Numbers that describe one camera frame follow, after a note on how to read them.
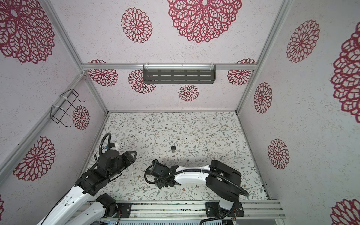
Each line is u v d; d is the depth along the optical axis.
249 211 0.75
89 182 0.50
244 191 0.40
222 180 0.45
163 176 0.63
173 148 0.97
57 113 0.73
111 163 0.56
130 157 0.70
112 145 0.69
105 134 0.57
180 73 0.95
